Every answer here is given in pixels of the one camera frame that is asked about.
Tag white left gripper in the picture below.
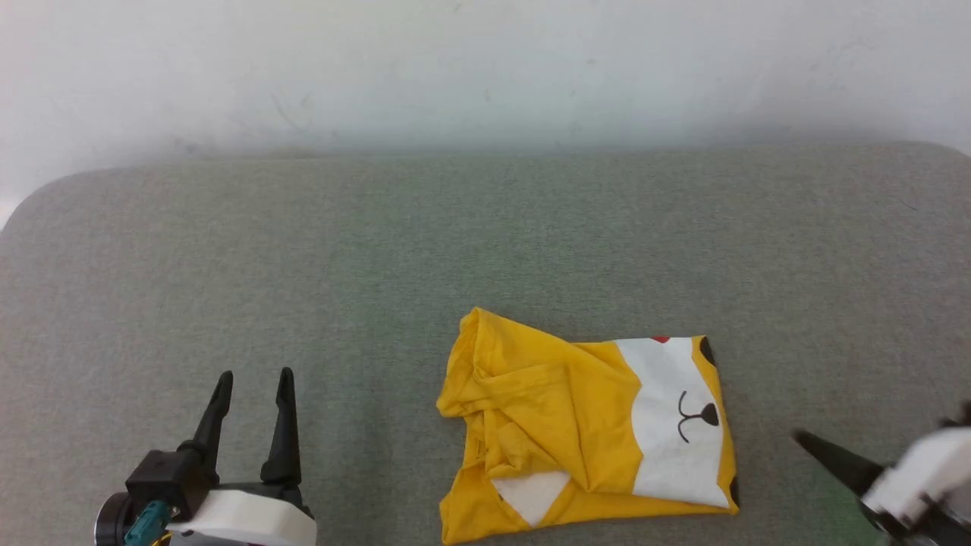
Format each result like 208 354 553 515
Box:
165 367 318 546

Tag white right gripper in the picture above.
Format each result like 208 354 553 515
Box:
791 426 971 528

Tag yellow fox print t-shirt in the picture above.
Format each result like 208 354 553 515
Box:
436 306 740 545

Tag grey fabric sofa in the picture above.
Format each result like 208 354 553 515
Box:
0 140 971 546

